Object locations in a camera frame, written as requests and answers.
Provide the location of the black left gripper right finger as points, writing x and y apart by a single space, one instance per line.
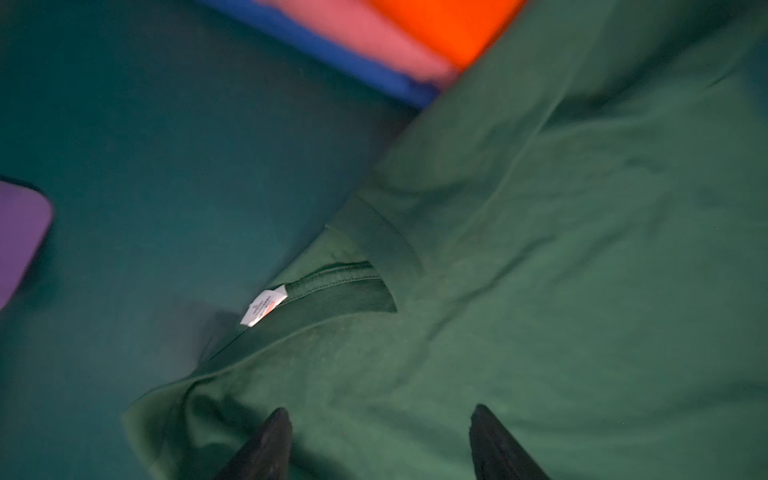
496 454

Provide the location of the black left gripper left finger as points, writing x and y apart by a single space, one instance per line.
266 455

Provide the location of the dark green t shirt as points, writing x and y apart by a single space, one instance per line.
574 235

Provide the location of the purple toy shovel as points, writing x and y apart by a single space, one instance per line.
26 216

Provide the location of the blue folded t shirt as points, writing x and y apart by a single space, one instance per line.
272 22

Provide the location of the orange folded t shirt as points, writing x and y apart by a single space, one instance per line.
459 30

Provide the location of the pink folded t shirt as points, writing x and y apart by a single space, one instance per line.
361 29

